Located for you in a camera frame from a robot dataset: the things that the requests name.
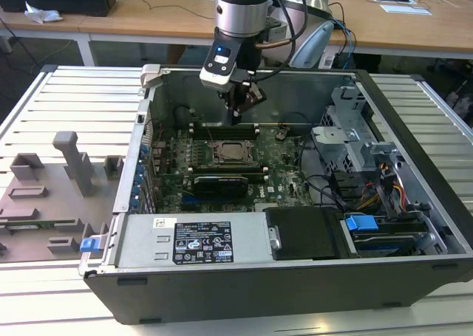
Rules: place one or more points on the grey power supply unit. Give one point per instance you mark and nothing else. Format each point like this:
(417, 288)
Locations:
(140, 240)

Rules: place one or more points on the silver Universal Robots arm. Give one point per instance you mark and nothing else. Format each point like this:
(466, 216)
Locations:
(240, 7)

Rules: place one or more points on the black graphics card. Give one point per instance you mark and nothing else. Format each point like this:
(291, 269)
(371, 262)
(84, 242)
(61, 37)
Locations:
(221, 187)

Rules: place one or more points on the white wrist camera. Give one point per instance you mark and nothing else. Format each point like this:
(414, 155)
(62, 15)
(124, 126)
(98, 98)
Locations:
(218, 64)

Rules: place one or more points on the crumpled white paper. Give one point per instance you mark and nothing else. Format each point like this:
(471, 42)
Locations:
(40, 14)

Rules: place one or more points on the CPU socket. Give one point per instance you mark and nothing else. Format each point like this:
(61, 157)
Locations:
(218, 162)

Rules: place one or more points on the black RAM slot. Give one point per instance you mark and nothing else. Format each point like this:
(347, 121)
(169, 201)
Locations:
(210, 126)
(221, 173)
(207, 166)
(210, 133)

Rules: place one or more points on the black hard disk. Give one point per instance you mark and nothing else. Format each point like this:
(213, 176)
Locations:
(384, 243)

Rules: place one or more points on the white power adapter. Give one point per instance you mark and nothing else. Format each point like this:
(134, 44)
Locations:
(327, 61)

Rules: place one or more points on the grey parts rack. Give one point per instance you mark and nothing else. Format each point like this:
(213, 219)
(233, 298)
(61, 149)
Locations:
(44, 203)

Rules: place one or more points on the grey metal drive cage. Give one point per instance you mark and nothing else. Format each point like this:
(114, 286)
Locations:
(343, 144)

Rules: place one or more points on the green motherboard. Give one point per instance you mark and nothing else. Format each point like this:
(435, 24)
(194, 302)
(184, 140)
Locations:
(281, 181)

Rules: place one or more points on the blue expansion slot clip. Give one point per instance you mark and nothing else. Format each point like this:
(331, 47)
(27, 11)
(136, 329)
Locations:
(140, 172)
(136, 193)
(138, 182)
(145, 151)
(133, 203)

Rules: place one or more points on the pale blue teach pendant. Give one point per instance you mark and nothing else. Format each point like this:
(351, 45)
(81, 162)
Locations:
(314, 44)

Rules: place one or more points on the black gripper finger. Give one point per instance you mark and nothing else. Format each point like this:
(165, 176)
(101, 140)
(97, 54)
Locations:
(235, 109)

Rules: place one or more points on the blue disk carrier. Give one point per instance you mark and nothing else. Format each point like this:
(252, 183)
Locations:
(360, 223)

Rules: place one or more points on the blue case latch tab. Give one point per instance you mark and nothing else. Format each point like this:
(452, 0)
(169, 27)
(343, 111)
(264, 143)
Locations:
(88, 244)

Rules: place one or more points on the black open PC case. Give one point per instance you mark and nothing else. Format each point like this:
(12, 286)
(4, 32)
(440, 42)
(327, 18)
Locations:
(258, 288)

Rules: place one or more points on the long wooden desk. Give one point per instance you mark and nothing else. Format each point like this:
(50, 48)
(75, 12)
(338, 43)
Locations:
(148, 18)

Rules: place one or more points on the white paper sheet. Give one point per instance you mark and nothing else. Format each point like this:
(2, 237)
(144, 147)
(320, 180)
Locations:
(405, 9)

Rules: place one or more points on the black plastic shroud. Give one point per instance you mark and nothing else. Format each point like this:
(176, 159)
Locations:
(306, 236)

